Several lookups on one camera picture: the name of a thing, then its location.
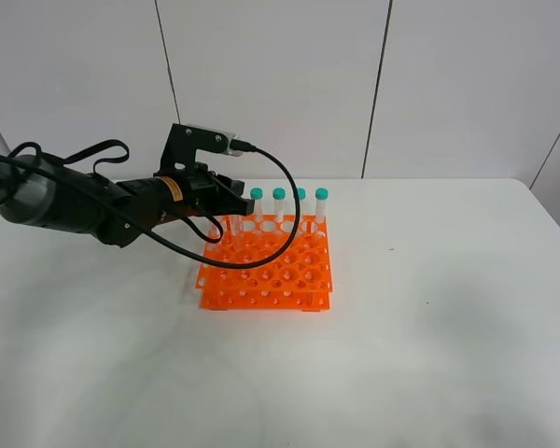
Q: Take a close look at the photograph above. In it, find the row tube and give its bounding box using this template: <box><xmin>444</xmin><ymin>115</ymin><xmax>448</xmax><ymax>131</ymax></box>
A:
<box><xmin>315</xmin><ymin>188</ymin><xmax>329</xmax><ymax>224</ymax></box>
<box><xmin>273</xmin><ymin>188</ymin><xmax>286</xmax><ymax>224</ymax></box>
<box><xmin>250</xmin><ymin>188</ymin><xmax>263</xmax><ymax>222</ymax></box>
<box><xmin>292</xmin><ymin>188</ymin><xmax>306</xmax><ymax>225</ymax></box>

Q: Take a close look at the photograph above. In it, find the orange test tube rack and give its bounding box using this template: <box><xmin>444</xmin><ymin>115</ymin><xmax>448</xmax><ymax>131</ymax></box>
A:
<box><xmin>195</xmin><ymin>215</ymin><xmax>332</xmax><ymax>312</ymax></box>

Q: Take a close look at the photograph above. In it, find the teal-capped test tube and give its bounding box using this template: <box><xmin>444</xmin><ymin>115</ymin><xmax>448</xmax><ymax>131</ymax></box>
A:
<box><xmin>229</xmin><ymin>215</ymin><xmax>244</xmax><ymax>250</ymax></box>
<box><xmin>208</xmin><ymin>217</ymin><xmax>224</xmax><ymax>244</ymax></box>

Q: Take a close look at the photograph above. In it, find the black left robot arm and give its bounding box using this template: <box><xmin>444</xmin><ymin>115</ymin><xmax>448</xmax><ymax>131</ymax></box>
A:
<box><xmin>0</xmin><ymin>141</ymin><xmax>255</xmax><ymax>247</ymax></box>

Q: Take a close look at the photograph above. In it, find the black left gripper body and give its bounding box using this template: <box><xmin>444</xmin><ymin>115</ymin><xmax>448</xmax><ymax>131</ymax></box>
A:
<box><xmin>152</xmin><ymin>162</ymin><xmax>224</xmax><ymax>217</ymax></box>

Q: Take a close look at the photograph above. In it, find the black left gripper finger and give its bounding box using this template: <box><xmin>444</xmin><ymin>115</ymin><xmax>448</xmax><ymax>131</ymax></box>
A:
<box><xmin>210</xmin><ymin>174</ymin><xmax>255</xmax><ymax>217</ymax></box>

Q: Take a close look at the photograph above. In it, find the black left camera cable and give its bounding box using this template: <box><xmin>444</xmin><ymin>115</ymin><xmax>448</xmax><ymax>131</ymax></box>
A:
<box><xmin>0</xmin><ymin>138</ymin><xmax>305</xmax><ymax>270</ymax></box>

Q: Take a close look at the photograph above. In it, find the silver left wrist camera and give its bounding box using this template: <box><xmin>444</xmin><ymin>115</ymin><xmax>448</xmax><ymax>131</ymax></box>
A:
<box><xmin>157</xmin><ymin>123</ymin><xmax>255</xmax><ymax>175</ymax></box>

